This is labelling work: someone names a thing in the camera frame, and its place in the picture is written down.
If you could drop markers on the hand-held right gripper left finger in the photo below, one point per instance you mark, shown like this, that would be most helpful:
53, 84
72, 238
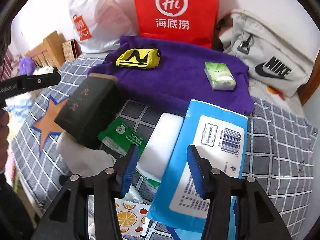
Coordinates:
130, 170

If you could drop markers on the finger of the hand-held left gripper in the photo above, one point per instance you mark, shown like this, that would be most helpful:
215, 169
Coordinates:
37, 81

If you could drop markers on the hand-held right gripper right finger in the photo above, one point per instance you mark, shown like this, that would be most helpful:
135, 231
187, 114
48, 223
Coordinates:
197, 175

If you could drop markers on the green packet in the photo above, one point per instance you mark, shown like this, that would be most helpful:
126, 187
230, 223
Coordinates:
117, 132

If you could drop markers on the fruit print packet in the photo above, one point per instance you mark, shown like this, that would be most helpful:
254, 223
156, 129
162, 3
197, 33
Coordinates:
125, 217

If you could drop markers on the white plush toy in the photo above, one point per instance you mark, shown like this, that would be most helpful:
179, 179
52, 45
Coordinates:
43, 70

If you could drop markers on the purple plush toy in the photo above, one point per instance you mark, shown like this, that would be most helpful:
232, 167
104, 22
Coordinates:
27, 65

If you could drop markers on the blue tissue pack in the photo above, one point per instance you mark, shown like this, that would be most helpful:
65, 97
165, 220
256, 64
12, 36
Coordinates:
175, 180

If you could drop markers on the red patterned curtain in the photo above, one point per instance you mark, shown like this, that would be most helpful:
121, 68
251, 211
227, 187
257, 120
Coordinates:
8, 61

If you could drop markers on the white foam block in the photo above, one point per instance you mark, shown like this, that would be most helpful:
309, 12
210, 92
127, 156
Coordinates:
160, 150

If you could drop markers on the white cloth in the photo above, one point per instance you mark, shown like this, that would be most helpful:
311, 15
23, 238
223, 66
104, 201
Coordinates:
85, 157

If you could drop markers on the black box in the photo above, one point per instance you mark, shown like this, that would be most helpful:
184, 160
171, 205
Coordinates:
90, 110

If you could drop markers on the grey grid bedsheet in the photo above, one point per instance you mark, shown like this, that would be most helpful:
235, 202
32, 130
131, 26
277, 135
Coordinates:
275, 155

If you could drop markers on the white plastic bag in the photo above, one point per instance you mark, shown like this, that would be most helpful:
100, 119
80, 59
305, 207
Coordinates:
100, 17

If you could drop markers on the purple towel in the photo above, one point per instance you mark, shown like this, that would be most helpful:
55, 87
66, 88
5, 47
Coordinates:
175, 80

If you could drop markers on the green tissue pack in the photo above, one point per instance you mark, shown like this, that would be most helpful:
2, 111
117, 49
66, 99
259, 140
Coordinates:
218, 75

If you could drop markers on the white blanket orange print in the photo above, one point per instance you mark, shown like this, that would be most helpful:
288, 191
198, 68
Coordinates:
272, 92

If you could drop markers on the yellow pouch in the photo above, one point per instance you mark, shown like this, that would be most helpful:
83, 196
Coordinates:
150, 57

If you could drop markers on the dark clothing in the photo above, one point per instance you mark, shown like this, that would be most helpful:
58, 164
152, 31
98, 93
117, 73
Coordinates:
12, 205

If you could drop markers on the red paper bag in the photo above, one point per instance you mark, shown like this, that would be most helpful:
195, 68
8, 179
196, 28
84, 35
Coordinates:
175, 30

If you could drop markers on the beige sling bag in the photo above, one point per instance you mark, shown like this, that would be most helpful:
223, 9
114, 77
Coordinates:
270, 45

